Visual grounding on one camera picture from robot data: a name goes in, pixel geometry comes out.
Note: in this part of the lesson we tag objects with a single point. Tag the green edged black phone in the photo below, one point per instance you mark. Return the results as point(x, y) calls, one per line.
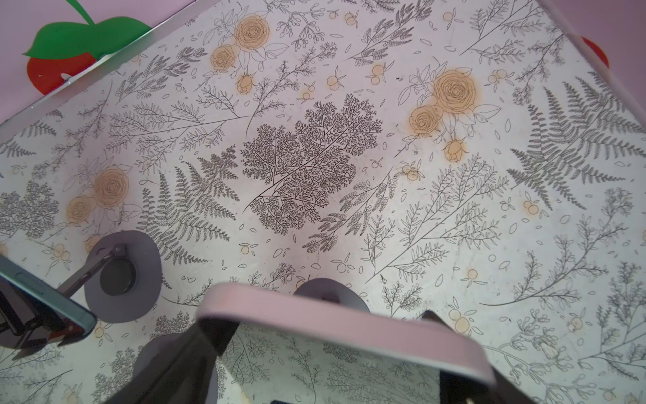
point(33, 314)

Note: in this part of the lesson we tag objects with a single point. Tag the grey stand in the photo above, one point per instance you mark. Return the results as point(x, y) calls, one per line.
point(122, 277)
point(331, 291)
point(176, 369)

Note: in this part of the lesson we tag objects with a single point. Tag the grey stand far centre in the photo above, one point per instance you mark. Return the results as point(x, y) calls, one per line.
point(122, 277)

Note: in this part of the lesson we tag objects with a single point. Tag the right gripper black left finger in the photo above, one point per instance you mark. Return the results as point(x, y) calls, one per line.
point(218, 333)

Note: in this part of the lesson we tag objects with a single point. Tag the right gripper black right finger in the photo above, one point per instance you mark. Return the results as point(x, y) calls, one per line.
point(457, 389)

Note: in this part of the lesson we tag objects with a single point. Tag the silver edged black phone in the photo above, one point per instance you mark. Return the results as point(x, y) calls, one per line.
point(294, 349)

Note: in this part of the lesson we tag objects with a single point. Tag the grey stand right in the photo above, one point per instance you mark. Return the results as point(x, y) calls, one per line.
point(331, 291)

